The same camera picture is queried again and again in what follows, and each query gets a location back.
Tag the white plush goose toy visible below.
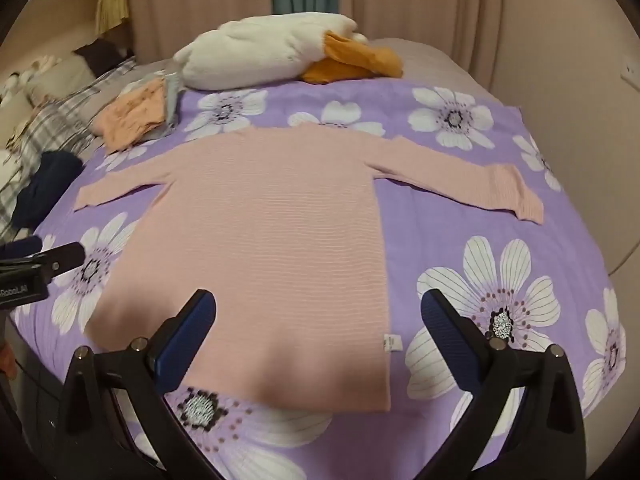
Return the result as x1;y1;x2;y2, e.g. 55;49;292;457
172;11;405;92

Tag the dark brown cloth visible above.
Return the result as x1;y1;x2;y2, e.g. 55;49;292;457
75;40;136;68

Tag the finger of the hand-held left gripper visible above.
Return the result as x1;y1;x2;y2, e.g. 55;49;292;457
0;237;43;262
42;242;86;276

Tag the cream shelf unit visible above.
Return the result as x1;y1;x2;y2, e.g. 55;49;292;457
20;0;131;56

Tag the cream pillow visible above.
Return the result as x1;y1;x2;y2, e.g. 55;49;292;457
25;52;96;106

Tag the pink knit sweater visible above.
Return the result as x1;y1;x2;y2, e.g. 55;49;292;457
75;122;545;413

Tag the plaid bedding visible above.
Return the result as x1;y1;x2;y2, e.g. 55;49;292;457
0;57;138;246

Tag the purple floral blanket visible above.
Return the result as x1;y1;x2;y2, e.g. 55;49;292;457
10;80;628;480

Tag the folded orange printed garment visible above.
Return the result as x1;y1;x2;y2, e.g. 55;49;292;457
92;77;167;152

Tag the navy cloth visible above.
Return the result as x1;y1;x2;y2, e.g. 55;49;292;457
11;151;85;228

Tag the yellow fringed cloth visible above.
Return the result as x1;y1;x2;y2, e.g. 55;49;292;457
95;0;131;36

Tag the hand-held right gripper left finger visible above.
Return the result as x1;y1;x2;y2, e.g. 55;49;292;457
52;289;217;480

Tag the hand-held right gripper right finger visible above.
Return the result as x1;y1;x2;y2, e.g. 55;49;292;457
421;289;587;480

